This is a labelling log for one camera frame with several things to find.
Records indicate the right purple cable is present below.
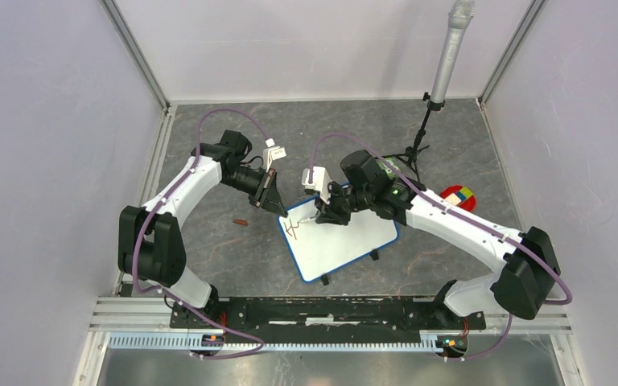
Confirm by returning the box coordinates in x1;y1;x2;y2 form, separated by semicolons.
307;132;574;363

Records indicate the aluminium slotted cable rail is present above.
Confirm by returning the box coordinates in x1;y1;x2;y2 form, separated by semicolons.
108;332;468;353

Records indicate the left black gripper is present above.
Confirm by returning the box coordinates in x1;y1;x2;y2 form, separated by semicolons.
221;166;287;218

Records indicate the black microphone tripod stand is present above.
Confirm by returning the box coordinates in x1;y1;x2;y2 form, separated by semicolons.
385;92;445;183

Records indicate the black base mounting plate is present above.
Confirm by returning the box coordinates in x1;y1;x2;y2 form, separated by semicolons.
170;296;487;343

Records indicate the silver microphone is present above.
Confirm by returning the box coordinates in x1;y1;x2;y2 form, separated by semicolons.
428;0;475;111

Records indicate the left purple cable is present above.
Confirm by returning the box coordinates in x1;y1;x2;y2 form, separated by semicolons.
130;109;275;361

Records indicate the blue framed whiteboard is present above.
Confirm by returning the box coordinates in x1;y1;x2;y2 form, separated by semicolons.
277;197;399;283

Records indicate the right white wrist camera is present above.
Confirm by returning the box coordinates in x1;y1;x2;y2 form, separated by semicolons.
302;166;333;204

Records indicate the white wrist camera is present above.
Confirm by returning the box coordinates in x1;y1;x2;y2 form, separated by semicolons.
302;166;333;204
262;138;286;172

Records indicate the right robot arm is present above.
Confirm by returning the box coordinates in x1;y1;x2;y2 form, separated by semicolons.
302;150;562;328

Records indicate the green owl number toy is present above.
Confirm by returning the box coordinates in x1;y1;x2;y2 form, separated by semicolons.
381;158;401;175

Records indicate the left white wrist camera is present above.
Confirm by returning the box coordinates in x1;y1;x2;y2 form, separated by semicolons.
262;138;286;172

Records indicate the purple cable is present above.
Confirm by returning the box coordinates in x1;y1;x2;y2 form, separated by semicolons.
130;109;275;361
307;132;574;363

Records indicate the red plate with blocks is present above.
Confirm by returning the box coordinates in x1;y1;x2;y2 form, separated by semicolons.
439;185;477;212

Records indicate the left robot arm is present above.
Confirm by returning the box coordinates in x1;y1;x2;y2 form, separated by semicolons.
117;130;288;328

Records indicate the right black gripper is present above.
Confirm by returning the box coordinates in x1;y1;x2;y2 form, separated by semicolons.
315;180;373;225

